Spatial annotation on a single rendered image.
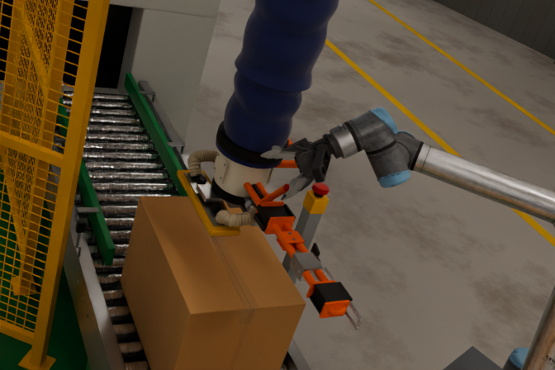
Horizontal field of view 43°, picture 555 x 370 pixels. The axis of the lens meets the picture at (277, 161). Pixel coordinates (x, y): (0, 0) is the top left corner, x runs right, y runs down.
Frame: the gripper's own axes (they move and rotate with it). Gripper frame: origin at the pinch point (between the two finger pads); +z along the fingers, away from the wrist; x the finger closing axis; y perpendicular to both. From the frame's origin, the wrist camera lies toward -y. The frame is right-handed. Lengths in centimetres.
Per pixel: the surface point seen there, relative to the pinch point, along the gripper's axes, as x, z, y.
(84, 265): -36, 76, 68
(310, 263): -22.6, 0.3, -11.0
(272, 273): -47, 12, 26
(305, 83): 11.7, -21.5, 22.2
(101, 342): -45, 74, 31
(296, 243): -21.6, 1.1, -0.7
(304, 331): -149, 16, 113
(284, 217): -17.1, 1.1, 7.3
